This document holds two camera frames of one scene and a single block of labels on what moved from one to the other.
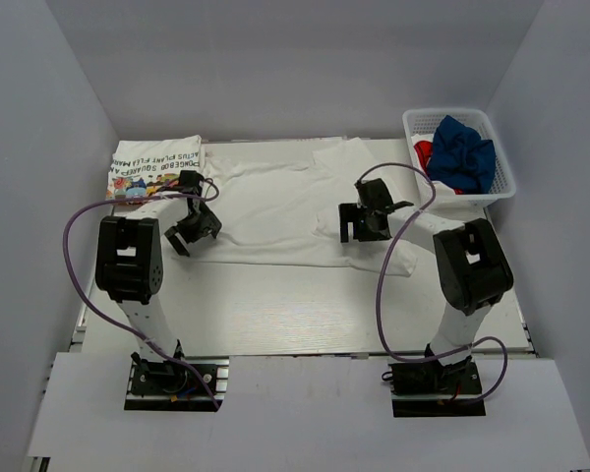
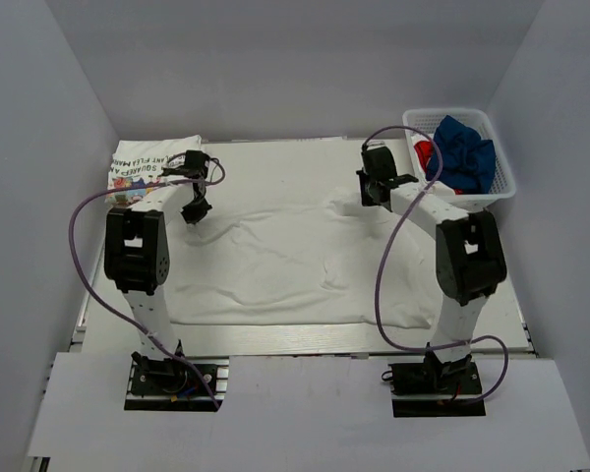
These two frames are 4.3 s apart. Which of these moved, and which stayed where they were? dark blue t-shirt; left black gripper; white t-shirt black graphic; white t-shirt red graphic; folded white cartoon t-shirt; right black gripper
Moved: white t-shirt black graphic; right black gripper; left black gripper
Stayed: dark blue t-shirt; white t-shirt red graphic; folded white cartoon t-shirt
